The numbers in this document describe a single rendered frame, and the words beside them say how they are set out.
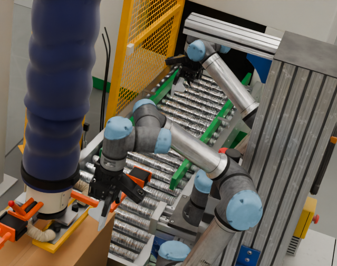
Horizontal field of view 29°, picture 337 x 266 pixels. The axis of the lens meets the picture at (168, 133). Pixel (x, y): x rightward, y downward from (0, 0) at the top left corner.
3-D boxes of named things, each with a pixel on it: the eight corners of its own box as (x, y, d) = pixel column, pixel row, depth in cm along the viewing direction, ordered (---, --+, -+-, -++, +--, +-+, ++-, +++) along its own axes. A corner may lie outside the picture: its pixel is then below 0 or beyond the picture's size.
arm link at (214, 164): (252, 163, 227) (146, 87, 204) (260, 183, 218) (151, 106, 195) (228, 184, 231) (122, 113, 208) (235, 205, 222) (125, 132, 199)
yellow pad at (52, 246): (76, 198, 284) (77, 189, 281) (96, 207, 281) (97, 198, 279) (31, 244, 256) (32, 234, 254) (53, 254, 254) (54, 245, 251)
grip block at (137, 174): (132, 173, 288) (134, 164, 285) (150, 181, 286) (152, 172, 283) (124, 183, 281) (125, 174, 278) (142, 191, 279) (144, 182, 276)
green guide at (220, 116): (245, 81, 512) (248, 71, 508) (258, 86, 510) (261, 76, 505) (168, 189, 383) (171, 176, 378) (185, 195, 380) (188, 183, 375)
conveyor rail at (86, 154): (174, 74, 533) (179, 53, 523) (181, 76, 532) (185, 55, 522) (13, 241, 346) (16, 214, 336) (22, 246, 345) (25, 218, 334)
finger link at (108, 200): (102, 215, 201) (111, 188, 201) (107, 217, 201) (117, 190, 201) (98, 215, 196) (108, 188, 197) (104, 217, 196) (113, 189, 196)
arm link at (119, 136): (136, 130, 185) (106, 128, 184) (131, 162, 191) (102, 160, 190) (134, 115, 192) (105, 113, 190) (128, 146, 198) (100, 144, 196)
